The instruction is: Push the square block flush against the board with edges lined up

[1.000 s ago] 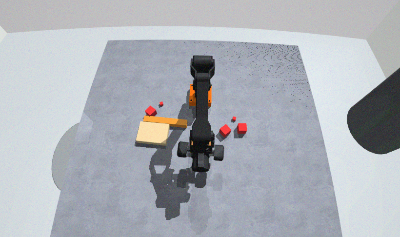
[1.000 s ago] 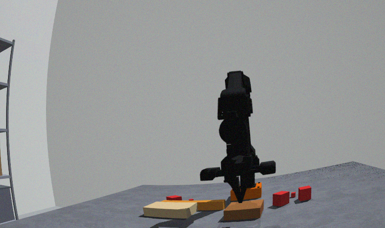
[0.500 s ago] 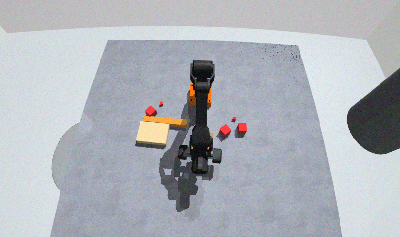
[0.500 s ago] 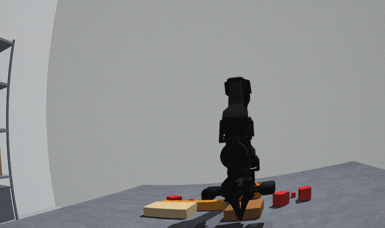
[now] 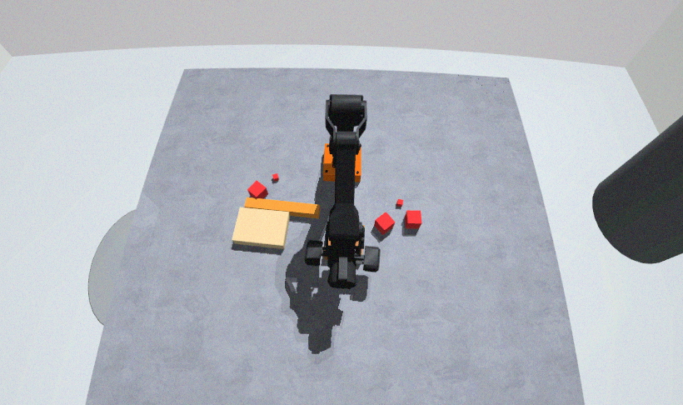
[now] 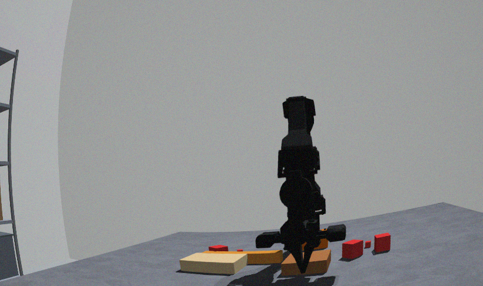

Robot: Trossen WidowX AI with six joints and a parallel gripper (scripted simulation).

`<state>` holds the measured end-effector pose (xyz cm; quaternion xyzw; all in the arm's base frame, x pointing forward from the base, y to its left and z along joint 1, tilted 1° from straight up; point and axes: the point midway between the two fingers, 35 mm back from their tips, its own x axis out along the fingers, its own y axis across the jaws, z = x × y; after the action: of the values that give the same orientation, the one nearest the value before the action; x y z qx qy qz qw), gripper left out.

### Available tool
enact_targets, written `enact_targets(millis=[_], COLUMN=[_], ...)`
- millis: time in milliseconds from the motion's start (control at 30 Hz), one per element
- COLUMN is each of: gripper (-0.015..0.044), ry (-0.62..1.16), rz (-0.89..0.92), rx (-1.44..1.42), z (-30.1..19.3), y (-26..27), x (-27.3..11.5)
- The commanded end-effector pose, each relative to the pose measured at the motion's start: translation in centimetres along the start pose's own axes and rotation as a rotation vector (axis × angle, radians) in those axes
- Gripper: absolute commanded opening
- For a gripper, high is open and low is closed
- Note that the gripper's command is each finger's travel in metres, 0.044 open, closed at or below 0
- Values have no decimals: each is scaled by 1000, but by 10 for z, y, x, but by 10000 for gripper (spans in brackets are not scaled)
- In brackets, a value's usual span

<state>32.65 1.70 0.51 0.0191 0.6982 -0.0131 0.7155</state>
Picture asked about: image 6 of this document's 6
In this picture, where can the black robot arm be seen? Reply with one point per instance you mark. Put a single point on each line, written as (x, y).
(299, 158)

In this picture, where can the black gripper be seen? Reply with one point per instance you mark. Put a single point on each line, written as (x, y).
(332, 234)

